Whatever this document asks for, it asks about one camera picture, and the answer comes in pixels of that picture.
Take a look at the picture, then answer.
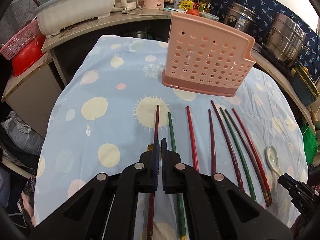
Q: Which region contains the dark red chopstick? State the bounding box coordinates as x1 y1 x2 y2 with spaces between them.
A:
146 105 160 240

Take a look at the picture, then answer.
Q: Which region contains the dark maroon chopstick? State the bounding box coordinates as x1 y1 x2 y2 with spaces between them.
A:
208 109 216 176

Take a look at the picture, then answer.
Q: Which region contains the white ceramic spoon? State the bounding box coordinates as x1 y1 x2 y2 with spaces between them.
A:
265 145 284 176

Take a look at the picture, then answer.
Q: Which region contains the bright red chopstick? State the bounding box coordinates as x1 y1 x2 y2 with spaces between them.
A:
232 108 273 206

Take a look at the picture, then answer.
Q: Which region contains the long maroon chopstick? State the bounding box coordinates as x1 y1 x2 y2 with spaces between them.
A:
210 100 244 192

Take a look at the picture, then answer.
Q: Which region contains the dark green chopstick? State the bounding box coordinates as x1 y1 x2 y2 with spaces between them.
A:
219 107 257 201

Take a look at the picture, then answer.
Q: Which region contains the brown maroon chopstick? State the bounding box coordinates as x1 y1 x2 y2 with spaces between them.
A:
222 109 272 207

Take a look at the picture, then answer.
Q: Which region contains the light blue patterned tablecloth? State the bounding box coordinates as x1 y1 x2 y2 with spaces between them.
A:
30 35 308 239

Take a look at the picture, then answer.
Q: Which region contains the yellow green bowl stack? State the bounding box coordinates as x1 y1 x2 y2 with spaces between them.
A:
291 63 319 106

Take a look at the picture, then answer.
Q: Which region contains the pink perforated utensil holder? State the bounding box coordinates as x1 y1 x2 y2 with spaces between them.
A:
162 12 256 97

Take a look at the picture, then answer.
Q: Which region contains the steel steamer pot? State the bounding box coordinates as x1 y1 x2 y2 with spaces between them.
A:
264 12 310 68

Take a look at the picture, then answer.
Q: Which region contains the clear food container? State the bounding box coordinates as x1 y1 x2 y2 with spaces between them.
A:
199 12 219 21

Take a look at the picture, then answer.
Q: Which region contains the red tomato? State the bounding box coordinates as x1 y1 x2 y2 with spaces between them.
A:
187 9 200 16

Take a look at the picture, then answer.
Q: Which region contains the red plastic basin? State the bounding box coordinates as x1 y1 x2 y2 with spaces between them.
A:
11 35 46 77

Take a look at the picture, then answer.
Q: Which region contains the steel rice cooker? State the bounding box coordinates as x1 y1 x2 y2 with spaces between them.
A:
224 2 257 34

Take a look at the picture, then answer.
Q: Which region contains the cooking oil bottle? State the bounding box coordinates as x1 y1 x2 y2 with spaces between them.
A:
198 0 212 13

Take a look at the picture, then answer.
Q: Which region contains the pink plastic basket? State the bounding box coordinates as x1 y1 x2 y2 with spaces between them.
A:
1 18 41 60

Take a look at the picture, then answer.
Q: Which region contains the white dish drainer tub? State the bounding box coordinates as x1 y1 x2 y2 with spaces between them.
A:
35 0 115 37

